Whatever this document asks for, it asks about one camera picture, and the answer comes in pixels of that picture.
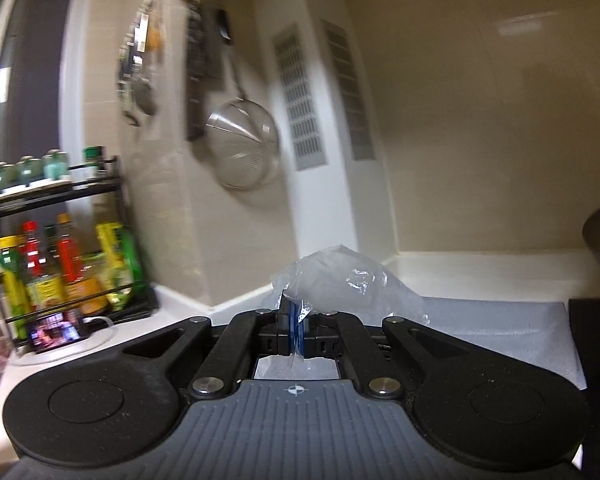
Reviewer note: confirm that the yellow seasoning packet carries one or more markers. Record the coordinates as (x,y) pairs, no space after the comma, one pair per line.
(116,273)

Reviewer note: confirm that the hanging black utensil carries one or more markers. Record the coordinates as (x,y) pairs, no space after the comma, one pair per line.
(207,31)

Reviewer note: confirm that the smartphone with lit screen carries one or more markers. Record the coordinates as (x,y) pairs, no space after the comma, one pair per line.
(56,330)

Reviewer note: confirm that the hanging metal strainer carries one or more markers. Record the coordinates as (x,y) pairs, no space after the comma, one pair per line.
(242,139)

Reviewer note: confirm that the left wall vent grille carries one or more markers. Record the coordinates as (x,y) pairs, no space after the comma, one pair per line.
(305,132)

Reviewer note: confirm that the orange red sauce bottle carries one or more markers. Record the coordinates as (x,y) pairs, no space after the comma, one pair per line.
(68,250)

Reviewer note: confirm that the clear plastic bag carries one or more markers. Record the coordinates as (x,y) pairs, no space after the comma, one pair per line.
(333,279)

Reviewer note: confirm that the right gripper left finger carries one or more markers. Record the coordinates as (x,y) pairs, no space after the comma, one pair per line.
(285,327)

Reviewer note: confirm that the red cap sauce bottle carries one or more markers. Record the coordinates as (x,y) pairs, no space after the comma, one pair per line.
(33,255)

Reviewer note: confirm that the black wire spice rack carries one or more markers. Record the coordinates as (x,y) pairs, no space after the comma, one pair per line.
(90,191)

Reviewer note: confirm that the wall vent grille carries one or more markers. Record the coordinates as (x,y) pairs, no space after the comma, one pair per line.
(353,107)
(305,132)

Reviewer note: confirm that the grey counter mat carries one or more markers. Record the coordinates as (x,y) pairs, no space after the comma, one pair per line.
(534,332)

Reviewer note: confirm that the right wall vent grille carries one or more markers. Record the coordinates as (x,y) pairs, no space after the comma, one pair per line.
(353,107)

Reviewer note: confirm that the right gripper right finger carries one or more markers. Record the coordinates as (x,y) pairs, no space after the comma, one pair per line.
(301,332)

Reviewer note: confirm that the yellow green bottle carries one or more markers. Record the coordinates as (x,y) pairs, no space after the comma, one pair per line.
(11,268)

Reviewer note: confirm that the green seasoning packet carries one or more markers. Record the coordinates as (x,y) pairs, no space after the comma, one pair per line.
(132,261)

